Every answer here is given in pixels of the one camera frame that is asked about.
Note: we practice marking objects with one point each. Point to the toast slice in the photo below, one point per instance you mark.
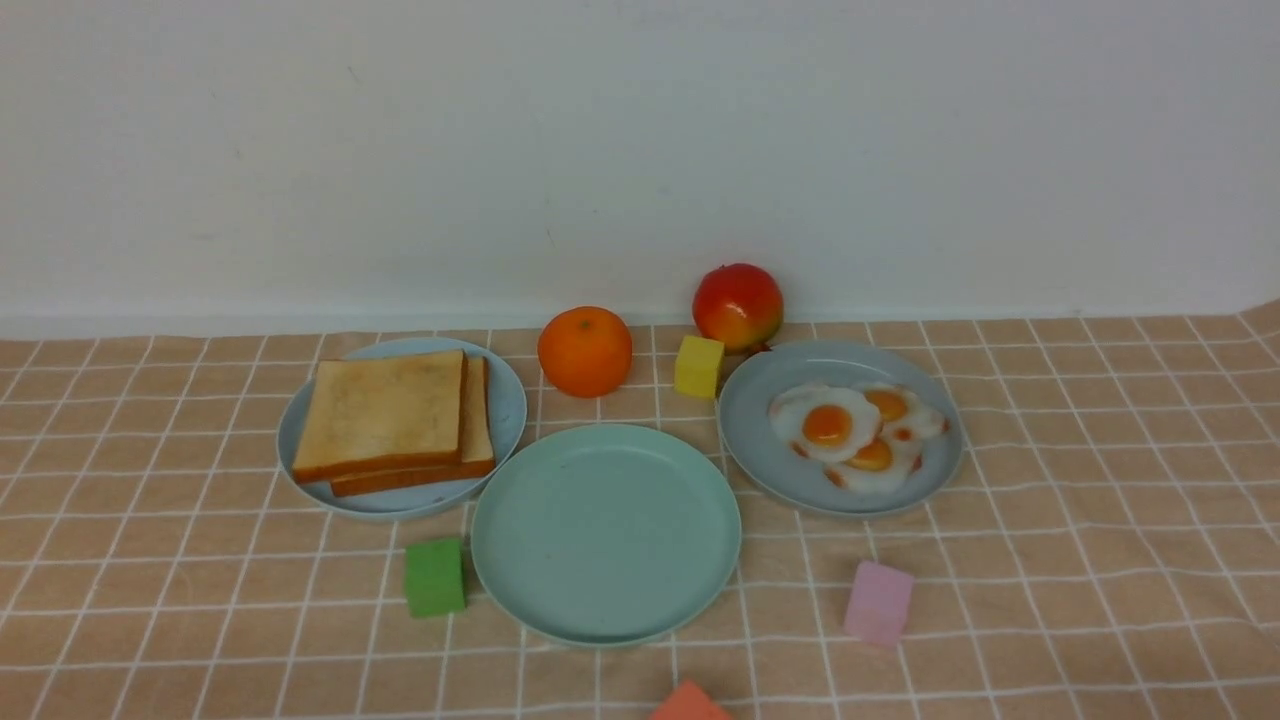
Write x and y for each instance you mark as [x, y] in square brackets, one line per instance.
[477, 458]
[385, 413]

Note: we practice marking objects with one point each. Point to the fried egg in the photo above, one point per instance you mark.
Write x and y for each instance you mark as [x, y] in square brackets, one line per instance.
[879, 469]
[824, 423]
[903, 415]

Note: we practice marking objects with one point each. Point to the orange fruit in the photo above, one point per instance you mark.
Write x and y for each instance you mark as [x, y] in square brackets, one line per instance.
[586, 352]

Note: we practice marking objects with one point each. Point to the yellow foam cube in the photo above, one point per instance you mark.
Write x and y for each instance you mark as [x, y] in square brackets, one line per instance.
[698, 366]

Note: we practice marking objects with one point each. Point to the red yellow apple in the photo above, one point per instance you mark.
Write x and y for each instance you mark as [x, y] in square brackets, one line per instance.
[741, 306]

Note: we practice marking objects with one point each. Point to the green centre plate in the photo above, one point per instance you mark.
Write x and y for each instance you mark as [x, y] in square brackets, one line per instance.
[606, 536]

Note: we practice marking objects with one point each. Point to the grey-blue right plate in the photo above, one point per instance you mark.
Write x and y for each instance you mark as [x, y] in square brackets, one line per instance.
[748, 436]

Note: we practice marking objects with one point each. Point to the green foam cube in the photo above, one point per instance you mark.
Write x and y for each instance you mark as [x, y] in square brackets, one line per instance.
[434, 579]

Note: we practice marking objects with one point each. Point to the orange-red foam cube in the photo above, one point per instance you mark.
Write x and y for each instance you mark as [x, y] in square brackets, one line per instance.
[688, 701]

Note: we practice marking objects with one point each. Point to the pink foam cube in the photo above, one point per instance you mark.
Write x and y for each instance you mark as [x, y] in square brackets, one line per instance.
[878, 607]

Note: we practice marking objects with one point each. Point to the checkered orange tablecloth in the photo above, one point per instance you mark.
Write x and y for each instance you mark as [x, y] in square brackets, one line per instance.
[1109, 550]

